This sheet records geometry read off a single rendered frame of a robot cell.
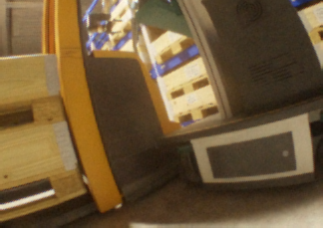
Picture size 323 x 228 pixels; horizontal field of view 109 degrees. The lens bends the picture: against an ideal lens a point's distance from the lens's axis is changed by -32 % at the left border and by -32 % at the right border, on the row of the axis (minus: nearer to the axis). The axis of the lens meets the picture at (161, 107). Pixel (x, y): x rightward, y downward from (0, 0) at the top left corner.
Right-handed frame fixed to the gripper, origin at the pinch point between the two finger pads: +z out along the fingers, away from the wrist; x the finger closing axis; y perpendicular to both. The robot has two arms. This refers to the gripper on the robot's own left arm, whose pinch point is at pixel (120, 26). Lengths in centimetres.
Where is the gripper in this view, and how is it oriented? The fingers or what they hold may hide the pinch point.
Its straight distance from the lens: 173.4
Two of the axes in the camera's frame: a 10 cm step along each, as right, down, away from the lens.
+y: 0.2, -0.8, -10.0
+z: 10.0, -0.1, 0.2
